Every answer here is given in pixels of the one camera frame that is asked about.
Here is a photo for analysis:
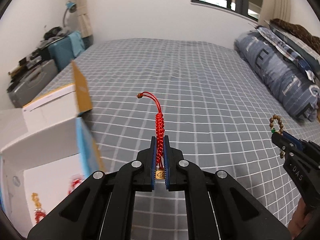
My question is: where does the brown wooden bead bracelet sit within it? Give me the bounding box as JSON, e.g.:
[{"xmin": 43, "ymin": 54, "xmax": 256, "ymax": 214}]
[{"xmin": 268, "ymin": 114, "xmax": 286, "ymax": 158}]

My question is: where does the red string gold charm bracelet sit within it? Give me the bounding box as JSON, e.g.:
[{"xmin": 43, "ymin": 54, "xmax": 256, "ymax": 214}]
[{"xmin": 68, "ymin": 175, "xmax": 84, "ymax": 196}]

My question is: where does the yellow bead bracelet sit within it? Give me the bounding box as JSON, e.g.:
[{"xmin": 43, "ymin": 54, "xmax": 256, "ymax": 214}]
[{"xmin": 31, "ymin": 192, "xmax": 43, "ymax": 213}]

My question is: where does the red cord bracelet gold plate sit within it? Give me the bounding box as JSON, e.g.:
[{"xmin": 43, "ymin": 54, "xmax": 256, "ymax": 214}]
[{"xmin": 137, "ymin": 91, "xmax": 165, "ymax": 179}]

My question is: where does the right hand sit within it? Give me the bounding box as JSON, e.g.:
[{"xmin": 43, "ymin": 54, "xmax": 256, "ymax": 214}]
[{"xmin": 287, "ymin": 198, "xmax": 313, "ymax": 239}]

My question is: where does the wooden headboard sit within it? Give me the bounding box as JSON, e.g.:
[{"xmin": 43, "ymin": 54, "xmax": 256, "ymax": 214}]
[{"xmin": 317, "ymin": 108, "xmax": 320, "ymax": 122}]

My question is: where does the rolled blue grey duvet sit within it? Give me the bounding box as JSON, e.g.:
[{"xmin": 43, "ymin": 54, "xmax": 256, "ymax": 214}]
[{"xmin": 234, "ymin": 30, "xmax": 319, "ymax": 122}]

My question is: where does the white blue cardboard box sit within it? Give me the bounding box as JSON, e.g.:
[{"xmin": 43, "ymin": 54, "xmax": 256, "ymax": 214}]
[{"xmin": 1, "ymin": 62, "xmax": 105, "ymax": 239}]

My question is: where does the patterned grey pillow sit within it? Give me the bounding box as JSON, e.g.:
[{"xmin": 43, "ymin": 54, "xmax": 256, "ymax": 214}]
[{"xmin": 256, "ymin": 23, "xmax": 319, "ymax": 82}]

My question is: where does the grey checked bed sheet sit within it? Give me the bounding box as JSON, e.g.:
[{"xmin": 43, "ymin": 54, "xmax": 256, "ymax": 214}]
[{"xmin": 75, "ymin": 38, "xmax": 319, "ymax": 225}]

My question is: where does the brown fuzzy blanket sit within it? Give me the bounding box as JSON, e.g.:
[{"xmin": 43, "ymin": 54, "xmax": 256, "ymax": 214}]
[{"xmin": 270, "ymin": 18, "xmax": 320, "ymax": 54}]

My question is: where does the beige right curtain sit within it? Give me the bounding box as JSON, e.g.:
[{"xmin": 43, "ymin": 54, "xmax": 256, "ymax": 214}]
[{"xmin": 258, "ymin": 0, "xmax": 291, "ymax": 27}]

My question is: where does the beige curtain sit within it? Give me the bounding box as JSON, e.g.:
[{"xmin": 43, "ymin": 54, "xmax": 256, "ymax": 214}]
[
  {"xmin": 258, "ymin": 0, "xmax": 291, "ymax": 27},
  {"xmin": 75, "ymin": 0, "xmax": 93, "ymax": 38}
]

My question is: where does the grey suitcase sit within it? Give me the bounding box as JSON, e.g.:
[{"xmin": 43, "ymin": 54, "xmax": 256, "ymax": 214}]
[{"xmin": 7, "ymin": 60, "xmax": 58, "ymax": 108}]

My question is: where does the teal suitcase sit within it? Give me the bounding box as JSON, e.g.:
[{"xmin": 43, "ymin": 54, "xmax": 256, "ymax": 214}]
[{"xmin": 48, "ymin": 32, "xmax": 86, "ymax": 72}]

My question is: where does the clutter pile on suitcases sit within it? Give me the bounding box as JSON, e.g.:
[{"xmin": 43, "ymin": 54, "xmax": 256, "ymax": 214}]
[{"xmin": 8, "ymin": 27, "xmax": 71, "ymax": 83}]

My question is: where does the teal cloth on suitcase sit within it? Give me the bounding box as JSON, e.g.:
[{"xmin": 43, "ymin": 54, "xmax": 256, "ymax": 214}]
[{"xmin": 68, "ymin": 31, "xmax": 85, "ymax": 58}]

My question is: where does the blue desk lamp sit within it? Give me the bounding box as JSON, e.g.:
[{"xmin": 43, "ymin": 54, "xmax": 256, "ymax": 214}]
[{"xmin": 62, "ymin": 1, "xmax": 77, "ymax": 28}]

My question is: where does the beige left curtain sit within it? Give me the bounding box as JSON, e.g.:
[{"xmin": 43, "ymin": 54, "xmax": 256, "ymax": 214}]
[{"xmin": 75, "ymin": 0, "xmax": 93, "ymax": 38}]

